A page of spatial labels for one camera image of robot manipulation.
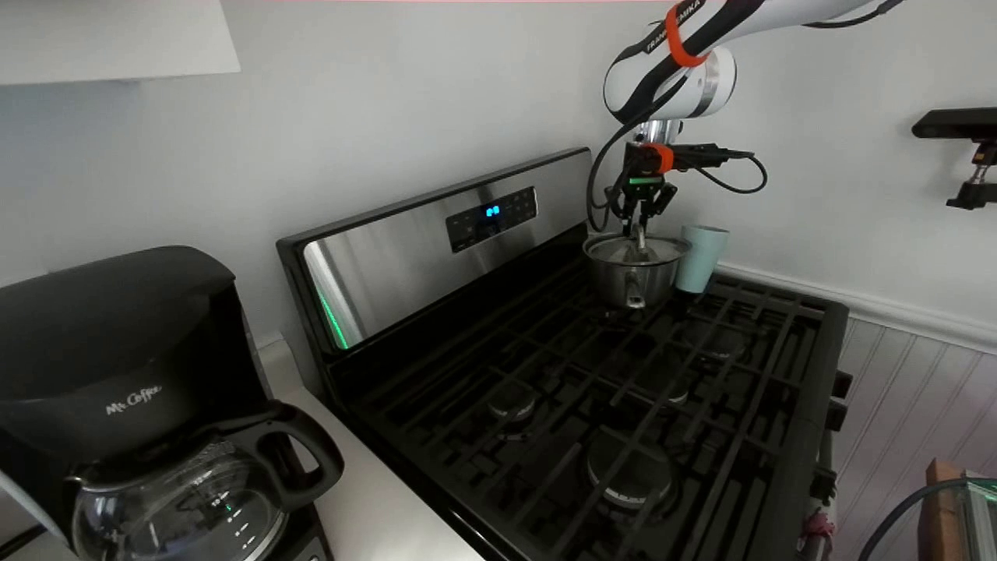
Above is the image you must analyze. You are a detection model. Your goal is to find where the printed dish towel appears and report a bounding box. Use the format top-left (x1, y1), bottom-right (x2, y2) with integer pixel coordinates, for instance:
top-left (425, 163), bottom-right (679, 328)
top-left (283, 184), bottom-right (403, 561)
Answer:
top-left (796, 501), bottom-right (841, 561)

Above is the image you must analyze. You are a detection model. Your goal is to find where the black device under shelf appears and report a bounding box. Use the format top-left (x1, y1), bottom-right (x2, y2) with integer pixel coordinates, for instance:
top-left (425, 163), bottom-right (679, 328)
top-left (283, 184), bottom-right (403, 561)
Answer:
top-left (945, 136), bottom-right (997, 212)

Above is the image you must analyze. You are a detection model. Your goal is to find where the orange arm strap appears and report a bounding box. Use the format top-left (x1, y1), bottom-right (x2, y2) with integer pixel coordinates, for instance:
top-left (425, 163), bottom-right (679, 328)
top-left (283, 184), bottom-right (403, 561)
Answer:
top-left (663, 2), bottom-right (710, 73)

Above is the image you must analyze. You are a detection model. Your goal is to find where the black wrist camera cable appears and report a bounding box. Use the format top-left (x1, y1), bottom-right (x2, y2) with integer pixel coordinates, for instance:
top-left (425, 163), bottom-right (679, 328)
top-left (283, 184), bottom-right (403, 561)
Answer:
top-left (681, 150), bottom-right (774, 201)

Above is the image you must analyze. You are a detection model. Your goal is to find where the glass coffee carafe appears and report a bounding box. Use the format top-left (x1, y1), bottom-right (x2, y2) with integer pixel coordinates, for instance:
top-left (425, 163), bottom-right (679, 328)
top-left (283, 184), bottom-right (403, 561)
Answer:
top-left (68, 401), bottom-right (345, 561)

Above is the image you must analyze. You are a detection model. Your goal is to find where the light teal plastic cup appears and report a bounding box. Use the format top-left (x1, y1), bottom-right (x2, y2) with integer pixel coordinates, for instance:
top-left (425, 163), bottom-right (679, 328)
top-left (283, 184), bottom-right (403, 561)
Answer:
top-left (677, 221), bottom-right (731, 296)

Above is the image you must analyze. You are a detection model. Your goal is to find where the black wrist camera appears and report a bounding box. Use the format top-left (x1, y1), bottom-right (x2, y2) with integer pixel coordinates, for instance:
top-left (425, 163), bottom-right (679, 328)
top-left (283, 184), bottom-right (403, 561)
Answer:
top-left (619, 140), bottom-right (731, 176)

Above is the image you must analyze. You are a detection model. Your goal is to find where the wooden board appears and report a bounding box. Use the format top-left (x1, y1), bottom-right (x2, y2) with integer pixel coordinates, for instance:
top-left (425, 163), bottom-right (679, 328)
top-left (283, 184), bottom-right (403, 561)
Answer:
top-left (919, 455), bottom-right (975, 561)

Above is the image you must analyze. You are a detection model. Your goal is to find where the black coffee maker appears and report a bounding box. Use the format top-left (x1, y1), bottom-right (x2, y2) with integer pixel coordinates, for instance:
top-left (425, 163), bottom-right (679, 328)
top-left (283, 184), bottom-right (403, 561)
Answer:
top-left (0, 242), bottom-right (345, 561)

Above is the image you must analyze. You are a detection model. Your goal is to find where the silver long-handled pot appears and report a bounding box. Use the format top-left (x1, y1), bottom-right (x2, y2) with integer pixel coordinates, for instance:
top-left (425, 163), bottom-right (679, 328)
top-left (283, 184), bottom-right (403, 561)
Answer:
top-left (583, 233), bottom-right (691, 313)

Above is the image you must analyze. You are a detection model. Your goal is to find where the round black burner cap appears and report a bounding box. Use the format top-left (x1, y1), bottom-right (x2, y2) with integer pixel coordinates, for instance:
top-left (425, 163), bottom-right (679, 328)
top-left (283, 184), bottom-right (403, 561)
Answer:
top-left (583, 443), bottom-right (677, 510)

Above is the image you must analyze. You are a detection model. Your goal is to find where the black stainless gas stove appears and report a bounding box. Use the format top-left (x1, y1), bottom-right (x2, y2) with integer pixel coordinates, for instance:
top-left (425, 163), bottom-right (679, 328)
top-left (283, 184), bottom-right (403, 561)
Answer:
top-left (273, 146), bottom-right (855, 561)

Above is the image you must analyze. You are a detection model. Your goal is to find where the black wall shelf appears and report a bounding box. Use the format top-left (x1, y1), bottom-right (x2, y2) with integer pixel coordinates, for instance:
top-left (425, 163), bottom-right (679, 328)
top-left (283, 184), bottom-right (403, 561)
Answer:
top-left (910, 107), bottom-right (997, 143)

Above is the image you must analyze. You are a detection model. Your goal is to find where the grey cable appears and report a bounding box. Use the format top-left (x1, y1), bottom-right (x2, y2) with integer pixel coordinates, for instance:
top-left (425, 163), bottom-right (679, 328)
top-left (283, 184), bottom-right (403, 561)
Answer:
top-left (855, 473), bottom-right (997, 561)

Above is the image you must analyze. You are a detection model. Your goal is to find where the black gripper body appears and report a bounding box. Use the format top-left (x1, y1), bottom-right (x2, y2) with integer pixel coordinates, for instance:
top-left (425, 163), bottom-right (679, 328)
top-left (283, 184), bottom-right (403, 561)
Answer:
top-left (611, 166), bottom-right (679, 219)

